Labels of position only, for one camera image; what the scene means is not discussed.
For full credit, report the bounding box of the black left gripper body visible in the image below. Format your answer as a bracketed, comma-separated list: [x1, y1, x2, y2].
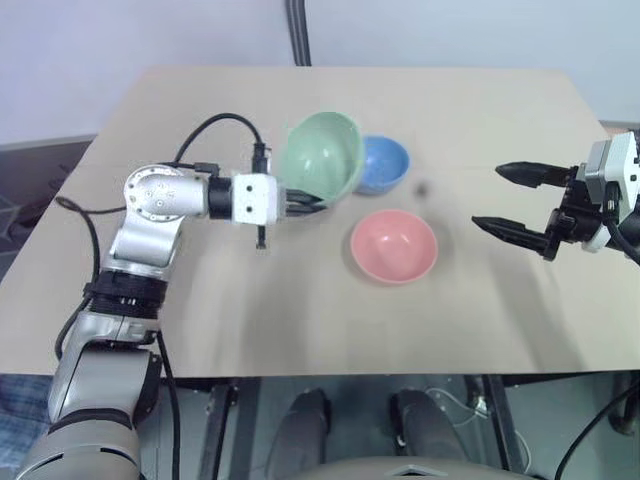
[275, 185, 301, 217]

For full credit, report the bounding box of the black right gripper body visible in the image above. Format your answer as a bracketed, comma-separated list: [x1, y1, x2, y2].
[546, 164, 609, 245]

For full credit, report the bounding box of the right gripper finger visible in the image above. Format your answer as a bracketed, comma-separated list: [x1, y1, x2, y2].
[495, 160, 572, 189]
[471, 215, 558, 262]

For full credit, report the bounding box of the green bowl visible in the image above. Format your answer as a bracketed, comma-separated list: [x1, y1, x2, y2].
[276, 110, 365, 207]

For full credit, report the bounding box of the blue bowl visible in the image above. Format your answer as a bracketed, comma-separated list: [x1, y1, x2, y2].
[354, 134, 412, 197]

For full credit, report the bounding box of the pink bowl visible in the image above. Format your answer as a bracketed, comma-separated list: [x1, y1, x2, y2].
[349, 209, 440, 285]

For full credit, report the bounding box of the dark rounded shape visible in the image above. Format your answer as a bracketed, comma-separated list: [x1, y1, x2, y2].
[268, 388, 333, 469]
[388, 387, 469, 462]

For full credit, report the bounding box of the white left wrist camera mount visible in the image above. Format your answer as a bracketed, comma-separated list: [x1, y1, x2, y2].
[230, 171, 281, 229]

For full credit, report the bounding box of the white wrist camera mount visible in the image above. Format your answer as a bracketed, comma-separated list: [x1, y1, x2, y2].
[581, 130, 640, 251]
[230, 171, 281, 229]

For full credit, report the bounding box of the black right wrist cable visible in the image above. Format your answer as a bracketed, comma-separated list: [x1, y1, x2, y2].
[605, 185, 640, 265]

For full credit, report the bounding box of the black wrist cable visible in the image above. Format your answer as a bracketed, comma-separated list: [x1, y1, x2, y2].
[605, 185, 640, 265]
[173, 113, 274, 176]

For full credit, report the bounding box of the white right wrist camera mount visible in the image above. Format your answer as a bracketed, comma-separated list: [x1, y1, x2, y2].
[581, 130, 640, 251]

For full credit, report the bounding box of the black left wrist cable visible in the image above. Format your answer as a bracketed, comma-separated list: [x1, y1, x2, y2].
[173, 113, 274, 176]

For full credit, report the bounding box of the black vertical wall strip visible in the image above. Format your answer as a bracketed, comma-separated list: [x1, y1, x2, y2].
[285, 0, 314, 67]

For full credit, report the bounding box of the thin white cable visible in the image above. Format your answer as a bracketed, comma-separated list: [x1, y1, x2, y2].
[429, 387, 530, 469]

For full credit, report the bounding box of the black table frame leg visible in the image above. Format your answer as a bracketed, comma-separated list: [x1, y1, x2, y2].
[197, 378, 239, 480]
[477, 374, 529, 474]

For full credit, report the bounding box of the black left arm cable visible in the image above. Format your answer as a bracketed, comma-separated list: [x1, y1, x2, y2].
[53, 196, 102, 362]

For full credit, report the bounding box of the black floor cable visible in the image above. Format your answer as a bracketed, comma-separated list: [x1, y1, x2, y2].
[548, 383, 640, 480]

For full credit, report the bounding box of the black thin hanging cable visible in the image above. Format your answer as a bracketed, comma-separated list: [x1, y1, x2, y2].
[156, 331, 182, 480]

